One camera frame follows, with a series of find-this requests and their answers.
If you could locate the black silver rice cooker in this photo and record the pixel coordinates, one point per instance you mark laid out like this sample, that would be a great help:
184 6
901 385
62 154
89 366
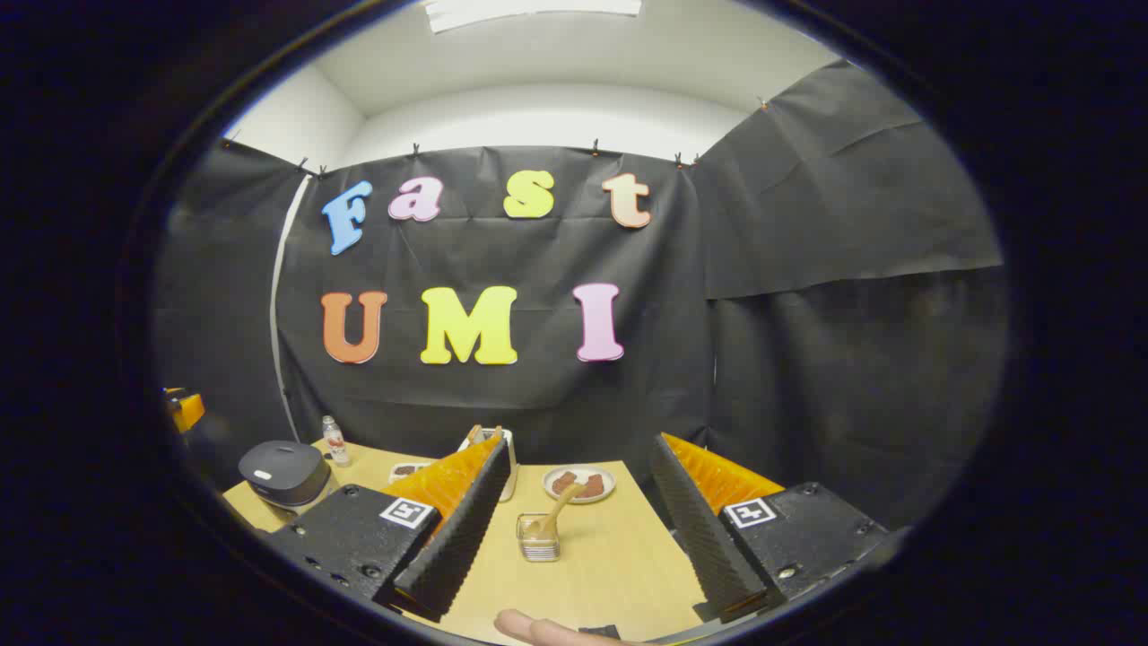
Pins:
282 471

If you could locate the white round plate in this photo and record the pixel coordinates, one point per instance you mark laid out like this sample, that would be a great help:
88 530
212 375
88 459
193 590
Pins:
610 489

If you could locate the black backdrop cloth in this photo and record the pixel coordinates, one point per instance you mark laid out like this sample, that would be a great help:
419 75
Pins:
538 395

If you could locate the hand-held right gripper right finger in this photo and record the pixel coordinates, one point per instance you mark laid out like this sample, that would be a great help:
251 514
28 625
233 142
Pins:
704 538

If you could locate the small clear bottle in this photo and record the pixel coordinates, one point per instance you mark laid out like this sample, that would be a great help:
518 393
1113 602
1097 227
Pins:
336 444

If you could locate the brown meat piece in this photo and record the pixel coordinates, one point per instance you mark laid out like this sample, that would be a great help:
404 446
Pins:
592 487
563 484

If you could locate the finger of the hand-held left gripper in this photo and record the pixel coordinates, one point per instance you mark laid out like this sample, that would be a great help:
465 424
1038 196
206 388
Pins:
186 411

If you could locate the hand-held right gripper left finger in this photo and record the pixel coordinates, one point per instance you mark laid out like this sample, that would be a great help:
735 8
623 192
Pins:
457 538

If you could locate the white toaster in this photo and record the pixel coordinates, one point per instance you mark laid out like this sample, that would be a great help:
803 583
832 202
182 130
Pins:
510 471

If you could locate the wooden spoon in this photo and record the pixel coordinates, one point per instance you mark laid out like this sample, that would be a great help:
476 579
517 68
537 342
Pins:
560 507

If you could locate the white divided side dish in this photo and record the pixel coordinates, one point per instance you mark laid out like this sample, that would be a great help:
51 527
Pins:
404 469

